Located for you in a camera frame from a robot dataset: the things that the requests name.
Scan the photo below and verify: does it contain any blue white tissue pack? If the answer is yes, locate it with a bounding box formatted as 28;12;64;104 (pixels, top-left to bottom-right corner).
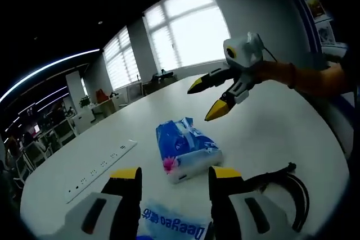
155;116;223;186

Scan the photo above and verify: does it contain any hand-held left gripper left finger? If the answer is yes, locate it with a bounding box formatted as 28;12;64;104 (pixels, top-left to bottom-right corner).
56;166;143;240

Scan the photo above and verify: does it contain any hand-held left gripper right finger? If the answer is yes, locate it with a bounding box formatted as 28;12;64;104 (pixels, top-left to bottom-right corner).
208;166;296;240

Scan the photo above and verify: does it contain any wall poster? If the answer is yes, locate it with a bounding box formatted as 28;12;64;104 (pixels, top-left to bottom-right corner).
291;0;335;55

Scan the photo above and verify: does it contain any small window with blinds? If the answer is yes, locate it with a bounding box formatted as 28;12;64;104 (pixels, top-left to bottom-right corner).
102;25;141;92

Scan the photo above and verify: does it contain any long ceiling light strip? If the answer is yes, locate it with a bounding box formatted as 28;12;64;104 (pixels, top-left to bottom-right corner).
0;48;101;103

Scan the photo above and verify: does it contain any white table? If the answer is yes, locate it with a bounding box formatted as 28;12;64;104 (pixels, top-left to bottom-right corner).
19;74;351;240

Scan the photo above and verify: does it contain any white table power strip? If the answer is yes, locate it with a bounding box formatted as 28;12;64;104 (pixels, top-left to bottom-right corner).
64;139;138;205

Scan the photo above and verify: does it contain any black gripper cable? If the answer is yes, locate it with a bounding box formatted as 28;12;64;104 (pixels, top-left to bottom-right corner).
261;44;278;62

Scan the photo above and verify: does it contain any large window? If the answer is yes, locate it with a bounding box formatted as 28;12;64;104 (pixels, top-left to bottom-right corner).
143;0;231;75

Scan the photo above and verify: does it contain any person's right hand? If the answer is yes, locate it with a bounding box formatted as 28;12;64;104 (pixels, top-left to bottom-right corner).
253;61;296;88

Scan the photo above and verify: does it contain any wet wipes pack blue lid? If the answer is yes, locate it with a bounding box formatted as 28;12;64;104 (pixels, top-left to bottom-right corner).
136;197;214;240

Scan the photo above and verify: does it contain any dark bag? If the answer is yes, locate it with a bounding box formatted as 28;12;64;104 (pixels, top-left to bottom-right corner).
150;69;177;83

